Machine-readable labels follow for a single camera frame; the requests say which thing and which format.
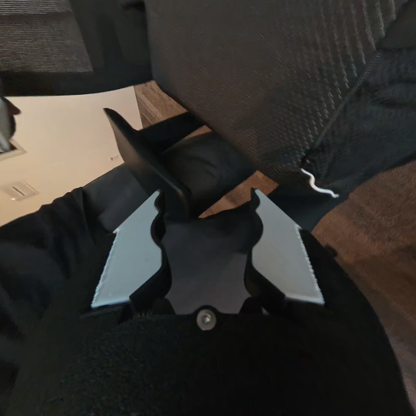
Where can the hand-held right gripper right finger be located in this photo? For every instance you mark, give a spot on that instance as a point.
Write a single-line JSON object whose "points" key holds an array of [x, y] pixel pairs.
{"points": [[279, 260]]}

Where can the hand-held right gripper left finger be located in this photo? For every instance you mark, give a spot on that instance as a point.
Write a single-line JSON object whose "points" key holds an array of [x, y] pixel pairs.
{"points": [[130, 260]]}

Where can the person's black jacket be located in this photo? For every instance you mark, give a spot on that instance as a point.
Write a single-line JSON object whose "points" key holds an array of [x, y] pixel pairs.
{"points": [[39, 260]]}

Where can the ceiling air vent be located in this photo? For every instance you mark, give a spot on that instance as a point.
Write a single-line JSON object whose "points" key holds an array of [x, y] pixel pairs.
{"points": [[18, 191], [13, 152]]}

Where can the black mesh office chair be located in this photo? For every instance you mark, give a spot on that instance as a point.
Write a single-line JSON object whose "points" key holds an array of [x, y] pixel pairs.
{"points": [[260, 81]]}

